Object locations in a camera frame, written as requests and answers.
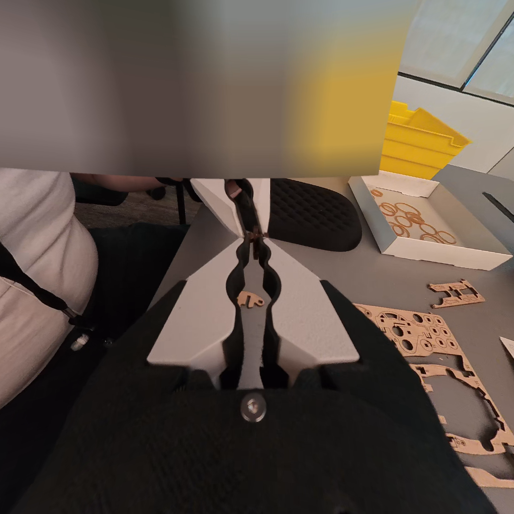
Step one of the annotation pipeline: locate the long wooden frame scrap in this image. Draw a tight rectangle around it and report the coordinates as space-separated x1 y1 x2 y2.
427 279 486 310

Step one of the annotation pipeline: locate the white cardboard tray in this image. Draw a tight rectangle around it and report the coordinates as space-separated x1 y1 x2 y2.
348 171 514 271

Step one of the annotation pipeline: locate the black flat strip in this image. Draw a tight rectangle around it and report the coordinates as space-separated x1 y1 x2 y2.
483 191 514 225

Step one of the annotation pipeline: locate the wooden parts sheet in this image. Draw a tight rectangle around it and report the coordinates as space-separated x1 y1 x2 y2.
353 303 514 490

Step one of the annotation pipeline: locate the small notched wooden part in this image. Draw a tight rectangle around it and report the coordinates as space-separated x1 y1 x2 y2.
237 291 266 310

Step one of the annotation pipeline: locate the frosted glass window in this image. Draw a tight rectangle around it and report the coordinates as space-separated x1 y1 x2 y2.
398 0 514 99

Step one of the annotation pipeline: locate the black lanyard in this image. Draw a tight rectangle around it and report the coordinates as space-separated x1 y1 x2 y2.
0 243 83 326

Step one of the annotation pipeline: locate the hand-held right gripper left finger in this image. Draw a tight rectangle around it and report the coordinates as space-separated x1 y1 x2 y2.
146 236 248 389

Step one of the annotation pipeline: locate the small wooden model assembly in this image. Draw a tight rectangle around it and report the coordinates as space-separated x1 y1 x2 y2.
243 229 264 261

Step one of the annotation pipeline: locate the stack of yellow plastic bins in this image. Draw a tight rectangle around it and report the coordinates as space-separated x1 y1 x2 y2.
379 100 474 181

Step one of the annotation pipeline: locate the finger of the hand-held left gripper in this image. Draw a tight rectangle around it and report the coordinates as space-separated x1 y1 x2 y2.
245 178 271 236
190 178 247 238

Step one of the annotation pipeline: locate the black mesh wrist rest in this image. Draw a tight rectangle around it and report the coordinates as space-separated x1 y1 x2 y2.
268 179 362 253

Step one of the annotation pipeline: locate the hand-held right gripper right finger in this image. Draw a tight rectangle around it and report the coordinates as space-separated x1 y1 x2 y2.
257 236 360 389

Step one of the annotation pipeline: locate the pile of tan rubber bands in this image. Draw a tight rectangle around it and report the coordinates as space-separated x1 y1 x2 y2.
371 188 458 245

